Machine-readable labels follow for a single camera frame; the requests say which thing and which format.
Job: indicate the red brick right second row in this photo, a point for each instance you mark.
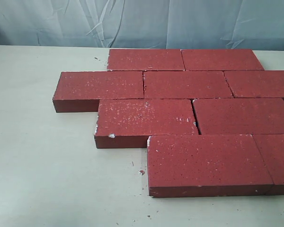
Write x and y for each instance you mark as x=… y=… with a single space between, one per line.
x=256 y=83

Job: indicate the red brick right third row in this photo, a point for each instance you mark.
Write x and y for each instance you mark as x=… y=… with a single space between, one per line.
x=240 y=116

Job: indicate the blue wrinkled backdrop cloth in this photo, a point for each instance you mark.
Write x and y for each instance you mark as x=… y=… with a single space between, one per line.
x=162 y=24

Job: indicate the red brick front large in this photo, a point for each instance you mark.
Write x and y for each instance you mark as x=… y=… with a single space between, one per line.
x=205 y=166

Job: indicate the red brick diagonal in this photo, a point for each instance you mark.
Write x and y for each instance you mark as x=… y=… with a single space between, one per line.
x=185 y=85

